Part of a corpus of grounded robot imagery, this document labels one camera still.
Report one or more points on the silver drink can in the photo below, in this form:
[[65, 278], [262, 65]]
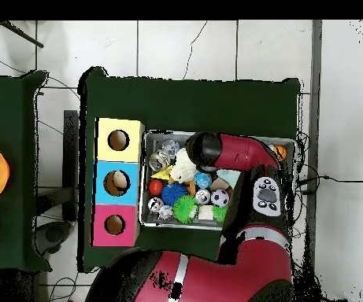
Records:
[[155, 204], [203, 196]]

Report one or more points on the shallow mesh bin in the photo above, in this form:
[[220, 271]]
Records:
[[151, 220]]

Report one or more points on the dark green table cloth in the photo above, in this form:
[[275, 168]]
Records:
[[193, 107], [4, 110]]

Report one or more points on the wooden box with three holes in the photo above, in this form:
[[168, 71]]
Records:
[[130, 195]]

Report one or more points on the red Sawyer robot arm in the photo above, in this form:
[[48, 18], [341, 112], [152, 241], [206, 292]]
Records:
[[237, 151]]

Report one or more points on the blue spiky ball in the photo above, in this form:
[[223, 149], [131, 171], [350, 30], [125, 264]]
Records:
[[173, 193]]

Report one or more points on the cream yellow cloth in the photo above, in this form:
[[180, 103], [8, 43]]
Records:
[[184, 168]]

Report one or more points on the red ball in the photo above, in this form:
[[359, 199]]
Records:
[[155, 187]]

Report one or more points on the small orange basketball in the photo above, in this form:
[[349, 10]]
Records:
[[281, 152]]

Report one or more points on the green spiky ball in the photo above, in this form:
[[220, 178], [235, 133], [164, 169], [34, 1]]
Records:
[[184, 209]]

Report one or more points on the blue globe ball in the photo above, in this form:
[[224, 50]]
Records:
[[203, 180]]

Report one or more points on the mint green cloth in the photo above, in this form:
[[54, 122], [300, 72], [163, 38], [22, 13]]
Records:
[[228, 176]]

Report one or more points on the small soccer ball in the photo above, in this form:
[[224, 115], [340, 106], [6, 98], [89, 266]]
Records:
[[220, 198]]

